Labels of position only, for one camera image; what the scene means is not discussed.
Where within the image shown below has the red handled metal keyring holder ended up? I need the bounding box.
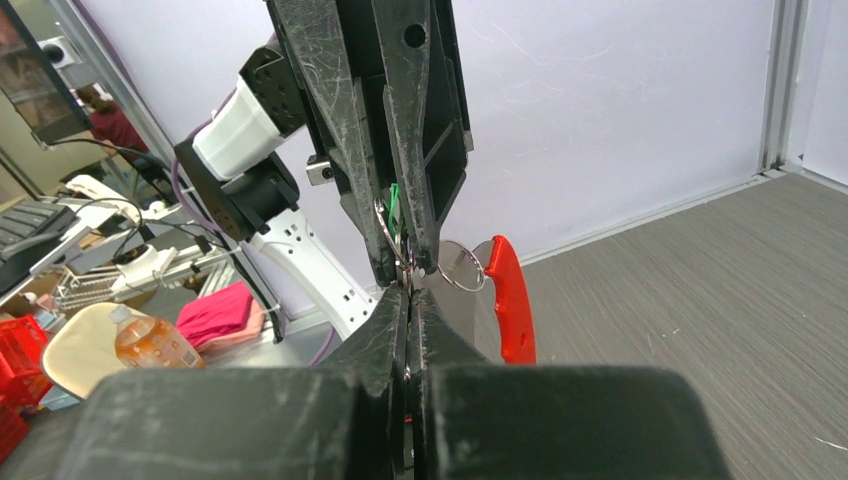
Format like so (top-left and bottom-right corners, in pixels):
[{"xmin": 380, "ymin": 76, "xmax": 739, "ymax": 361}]
[{"xmin": 373, "ymin": 199, "xmax": 538, "ymax": 365}]

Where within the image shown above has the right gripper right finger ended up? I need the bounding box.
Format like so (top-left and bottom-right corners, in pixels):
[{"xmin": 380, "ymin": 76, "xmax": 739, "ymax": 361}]
[{"xmin": 409, "ymin": 289, "xmax": 729, "ymax": 479}]

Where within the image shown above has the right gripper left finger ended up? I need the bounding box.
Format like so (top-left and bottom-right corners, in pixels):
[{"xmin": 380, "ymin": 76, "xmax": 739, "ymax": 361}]
[{"xmin": 56, "ymin": 285, "xmax": 409, "ymax": 479}]

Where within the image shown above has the orange drink bottle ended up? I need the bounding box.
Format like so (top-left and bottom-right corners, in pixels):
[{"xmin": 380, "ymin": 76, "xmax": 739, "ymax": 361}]
[{"xmin": 109, "ymin": 304, "xmax": 206, "ymax": 369}]

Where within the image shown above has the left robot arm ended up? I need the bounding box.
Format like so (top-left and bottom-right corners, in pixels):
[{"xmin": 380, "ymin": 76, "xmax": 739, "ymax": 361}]
[{"xmin": 174, "ymin": 1, "xmax": 473, "ymax": 339}]

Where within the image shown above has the key with green tag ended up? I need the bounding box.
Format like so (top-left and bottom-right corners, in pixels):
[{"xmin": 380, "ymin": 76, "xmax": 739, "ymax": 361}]
[{"xmin": 387, "ymin": 183, "xmax": 401, "ymax": 240}]

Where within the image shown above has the red crate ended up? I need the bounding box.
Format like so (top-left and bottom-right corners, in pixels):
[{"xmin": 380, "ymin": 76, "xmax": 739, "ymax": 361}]
[{"xmin": 1, "ymin": 315, "xmax": 52, "ymax": 463}]

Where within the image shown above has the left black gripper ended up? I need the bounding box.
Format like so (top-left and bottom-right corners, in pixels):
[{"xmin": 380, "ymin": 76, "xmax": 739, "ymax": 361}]
[{"xmin": 273, "ymin": 1, "xmax": 471, "ymax": 287}]

